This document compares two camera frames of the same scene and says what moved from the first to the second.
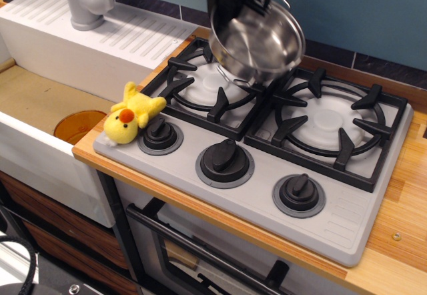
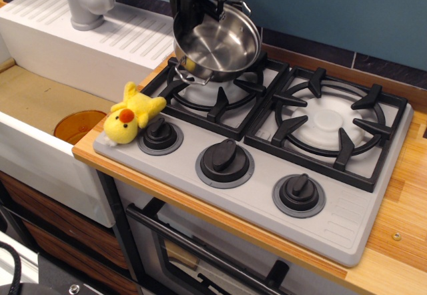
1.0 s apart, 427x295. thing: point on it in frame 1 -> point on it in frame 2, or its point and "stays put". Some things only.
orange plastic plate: [76, 125] stays put
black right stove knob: [299, 196] stays put
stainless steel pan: [261, 47] -> [205, 47]
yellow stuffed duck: [122, 123] stays put
